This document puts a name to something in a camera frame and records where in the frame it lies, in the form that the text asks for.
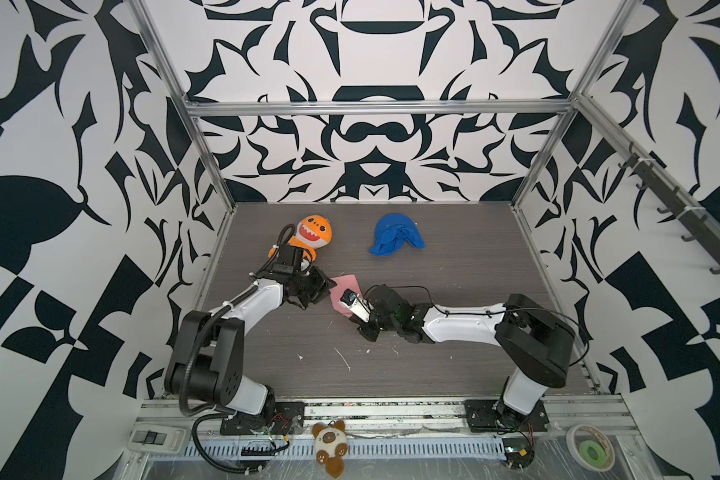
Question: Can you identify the pink paper sheet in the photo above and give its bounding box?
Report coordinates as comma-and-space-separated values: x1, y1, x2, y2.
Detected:
330, 275, 361, 318

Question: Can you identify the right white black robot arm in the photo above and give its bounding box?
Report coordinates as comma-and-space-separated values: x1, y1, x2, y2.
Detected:
340, 284, 577, 433

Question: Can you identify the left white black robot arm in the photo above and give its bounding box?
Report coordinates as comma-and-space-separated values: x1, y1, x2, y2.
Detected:
164, 244, 335, 430

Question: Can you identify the orange shark plush toy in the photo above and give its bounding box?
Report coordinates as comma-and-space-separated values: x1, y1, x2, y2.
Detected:
268, 215, 333, 264

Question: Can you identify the blue cloth cap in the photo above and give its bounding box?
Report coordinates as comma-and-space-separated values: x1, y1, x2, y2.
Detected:
370, 213, 426, 257

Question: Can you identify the brown white plush toy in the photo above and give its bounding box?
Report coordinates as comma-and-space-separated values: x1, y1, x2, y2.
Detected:
311, 419, 349, 479

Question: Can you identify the small electronics board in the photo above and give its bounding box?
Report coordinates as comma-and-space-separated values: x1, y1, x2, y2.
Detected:
502, 437, 535, 471

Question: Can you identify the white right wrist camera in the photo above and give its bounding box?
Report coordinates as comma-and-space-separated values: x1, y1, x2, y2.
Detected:
339, 289, 371, 322

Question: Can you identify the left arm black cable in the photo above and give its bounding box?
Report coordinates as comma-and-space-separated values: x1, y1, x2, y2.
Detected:
190, 413, 292, 476

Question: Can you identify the white switch box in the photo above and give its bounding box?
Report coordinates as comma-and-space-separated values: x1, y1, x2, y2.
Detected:
126, 423, 190, 456

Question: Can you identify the black hook rail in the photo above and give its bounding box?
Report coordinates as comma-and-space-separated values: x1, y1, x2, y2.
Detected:
617, 142, 720, 275

